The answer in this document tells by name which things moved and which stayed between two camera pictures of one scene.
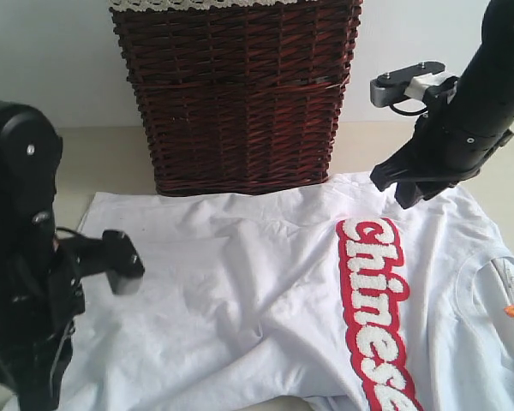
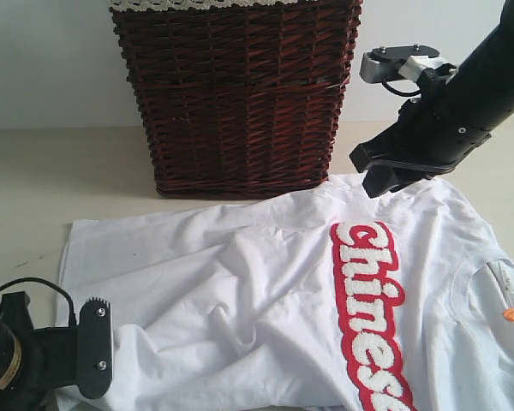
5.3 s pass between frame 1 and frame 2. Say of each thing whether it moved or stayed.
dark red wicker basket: stayed
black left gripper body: moved
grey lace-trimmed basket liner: stayed
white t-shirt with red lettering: moved
